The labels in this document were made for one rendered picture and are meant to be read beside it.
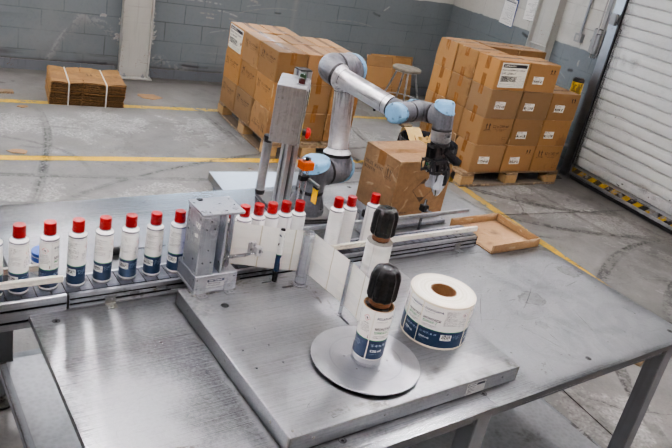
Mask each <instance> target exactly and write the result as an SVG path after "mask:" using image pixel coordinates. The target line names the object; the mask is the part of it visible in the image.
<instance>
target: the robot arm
mask: <svg viewBox="0 0 672 448"><path fill-rule="evenodd" d="M318 72H319V75H320V77H321V78H322V79H323V80H324V81H325V82H326V83H328V84H329V85H331V86H332V87H333V88H334V95H333V104H332V113H331V122H330V130H329V139H328V146H327V148H325V149H324V151H323V154H319V153H317V154H315V153H310V154H307V155H305V156H304V157H306V156H308V157H311V161H313V162H314V163H315V166H314V170H313V171H309V173H308V176H309V178H311V179H312V180H313V181H315V182H316V183H317V184H319V185H320V188H318V189H319V190H318V194H317V199H316V204H314V203H312V202H311V196H312V191H313V186H314V185H313V184H311V183H310V182H309V181H307V184H306V189H305V194H304V201H305V202H306V203H305V208H304V212H305V213H306V217H310V218H315V217H320V216H322V215H323V211H324V203H323V192H324V188H325V186H326V185H330V184H335V183H342V182H344V181H347V180H349V179H350V178H351V177H352V175H353V173H354V170H355V163H354V162H353V158H352V157H351V152H350V151H349V150H348V145H349V137H350V129H351V121H352V113H353V105H354V97H356V98H358V99H359V100H361V101H363V102H364V103H366V104H368V105H369V106H371V107H373V108H374V109H376V110H377V111H379V112H381V113H382V114H384V115H385V117H386V119H387V121H389V122H390V123H393V124H402V123H407V122H416V121H422V122H426V123H430V124H432V129H431V136H430V140H431V141H430V143H427V149H426V156H425V157H422V160H421V168H420V171H422V170H425V171H426V172H429V174H430V176H429V179H428V180H427V181H426V182H425V186H426V187H430V188H431V189H432V192H433V195H434V196H438V195H439V194H440V192H441V191H442V190H443V188H444V186H445V185H446V184H447V182H448V180H449V177H450V164H451V165H453V166H458V167H459V166H460V164H461V162H462V161H461V160H460V159H459V158H458V157H457V156H456V155H454V154H453V153H452V152H451V151H450V150H449V149H446V148H447V147H449V146H450V142H451V134H452V128H453V121H454V115H455V103H454V102H453V101H451V100H446V99H437V100H436V101H435V103H430V102H426V101H422V100H419V99H409V100H408V101H407V102H403V101H401V100H400V99H398V98H396V97H395V96H393V95H391V94H389V93H388V92H386V91H384V90H383V89H381V88H379V87H377V86H376V85H374V84H372V83H371V82H369V81H367V80H365V79H364V78H365V77H366V74H367V65H366V62H365V60H364V59H363V57H361V56H360V55H359V54H356V53H351V52H348V53H329V54H326V55H325V56H323V57H322V59H321V60H320V62H319V65H318ZM304 157H303V158H304ZM303 158H302V159H303ZM423 161H425V164H424V167H422V162H423ZM425 165H426V166H425ZM441 174H442V175H441ZM298 184H299V180H298V178H297V183H296V188H295V190H294V192H293V194H292V195H291V197H290V199H289V201H291V202H292V206H291V211H292V210H294V205H295V200H296V194H297V189H298Z"/></svg>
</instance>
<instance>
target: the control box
mask: <svg viewBox="0 0 672 448"><path fill-rule="evenodd" d="M306 78H307V77H306ZM298 80H299V77H298V75H292V74H287V73H282V75H281V77H280V80H279V82H278V84H277V90H276V96H275V102H274V108H273V114H272V120H271V126H270V133H269V139H268V140H269V141H272V142H277V143H282V144H287V145H293V146H297V144H299V143H300V140H301V134H302V129H303V124H304V117H305V111H306V106H307V100H308V95H309V89H310V85H311V80H310V79H309V78H307V80H306V81H305V86H301V85H298V84H297V82H298Z"/></svg>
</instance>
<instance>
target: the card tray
mask: <svg viewBox="0 0 672 448"><path fill-rule="evenodd" d="M454 225H461V226H464V227H470V226H478V229H477V231H473V233H475V234H476V236H478V238H477V241H476V244H477V245H478V246H480V247H481V248H483V249H484V250H486V251H487V252H489V253H490V254H495V253H501V252H507V251H513V250H519V249H525V248H531V247H537V246H538V245H539V242H540V239H541V238H539V237H538V236H536V235H534V234H533V233H531V232H529V231H528V230H526V229H524V228H523V227H521V226H519V225H518V224H516V223H514V222H513V221H511V220H509V219H508V218H506V217H504V216H503V215H501V214H499V213H491V214H483V215H474V216H466V217H457V218H451V222H450V225H449V226H454Z"/></svg>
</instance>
